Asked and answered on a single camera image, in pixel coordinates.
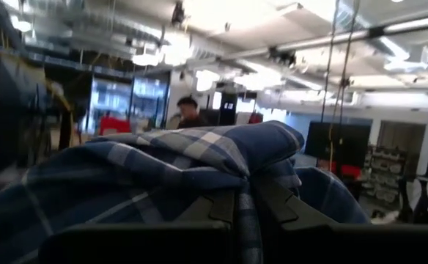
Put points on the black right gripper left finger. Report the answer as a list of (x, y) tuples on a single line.
[(217, 212)]

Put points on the black screen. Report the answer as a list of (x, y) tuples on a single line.
[(349, 143)]

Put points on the blue plaid shirt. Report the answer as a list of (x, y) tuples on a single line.
[(126, 176)]

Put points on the black pillar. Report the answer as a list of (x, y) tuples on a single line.
[(228, 110)]

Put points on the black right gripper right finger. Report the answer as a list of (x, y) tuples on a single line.
[(283, 212)]

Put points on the storage shelf rack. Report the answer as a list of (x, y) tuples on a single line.
[(382, 176)]

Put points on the red chair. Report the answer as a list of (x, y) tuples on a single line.
[(113, 125)]

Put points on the person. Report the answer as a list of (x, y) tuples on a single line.
[(189, 113)]

